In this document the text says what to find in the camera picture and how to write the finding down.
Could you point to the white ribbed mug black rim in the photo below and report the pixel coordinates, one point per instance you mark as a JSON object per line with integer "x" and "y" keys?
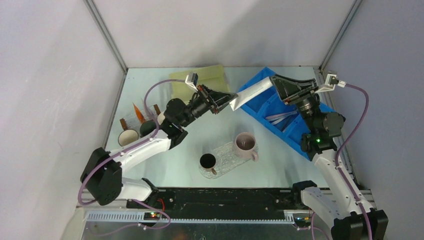
{"x": 127, "y": 136}

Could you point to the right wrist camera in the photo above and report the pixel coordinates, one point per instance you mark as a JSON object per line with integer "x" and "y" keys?
{"x": 331, "y": 82}

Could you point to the dark grey mug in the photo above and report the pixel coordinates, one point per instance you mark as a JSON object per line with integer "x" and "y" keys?
{"x": 147, "y": 127}

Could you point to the pink mug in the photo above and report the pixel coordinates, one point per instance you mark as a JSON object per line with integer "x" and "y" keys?
{"x": 245, "y": 146}

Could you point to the blue plastic divided bin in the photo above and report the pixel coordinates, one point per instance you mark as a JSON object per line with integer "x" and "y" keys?
{"x": 291, "y": 109}

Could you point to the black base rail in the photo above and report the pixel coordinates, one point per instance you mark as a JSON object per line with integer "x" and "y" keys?
{"x": 228, "y": 203}

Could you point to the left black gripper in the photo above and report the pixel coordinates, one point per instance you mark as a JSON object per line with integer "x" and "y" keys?
{"x": 216, "y": 100}

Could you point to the white toothpaste tube black cap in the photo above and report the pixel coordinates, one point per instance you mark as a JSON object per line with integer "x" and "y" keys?
{"x": 249, "y": 93}

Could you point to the orange toothpaste tube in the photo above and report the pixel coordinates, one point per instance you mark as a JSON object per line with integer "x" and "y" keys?
{"x": 139, "y": 114}

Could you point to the light blue toothbrush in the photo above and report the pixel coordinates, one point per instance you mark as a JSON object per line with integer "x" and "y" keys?
{"x": 280, "y": 119}

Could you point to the clear textured oval tray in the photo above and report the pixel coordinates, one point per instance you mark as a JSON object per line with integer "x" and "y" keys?
{"x": 226, "y": 159}

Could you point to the clear container with brown lid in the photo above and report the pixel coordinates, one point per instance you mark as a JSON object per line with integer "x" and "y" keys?
{"x": 134, "y": 119}

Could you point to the yellow perforated plastic basket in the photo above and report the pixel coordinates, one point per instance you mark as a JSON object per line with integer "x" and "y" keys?
{"x": 211, "y": 76}

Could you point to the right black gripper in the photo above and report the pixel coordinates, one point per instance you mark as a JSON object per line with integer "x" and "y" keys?
{"x": 289, "y": 89}

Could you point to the brown mug black inside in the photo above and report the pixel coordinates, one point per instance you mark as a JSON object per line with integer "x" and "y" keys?
{"x": 208, "y": 161}

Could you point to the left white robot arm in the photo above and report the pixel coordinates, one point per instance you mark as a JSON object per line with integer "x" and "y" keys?
{"x": 103, "y": 175}

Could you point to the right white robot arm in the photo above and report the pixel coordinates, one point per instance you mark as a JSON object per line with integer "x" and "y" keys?
{"x": 351, "y": 216}

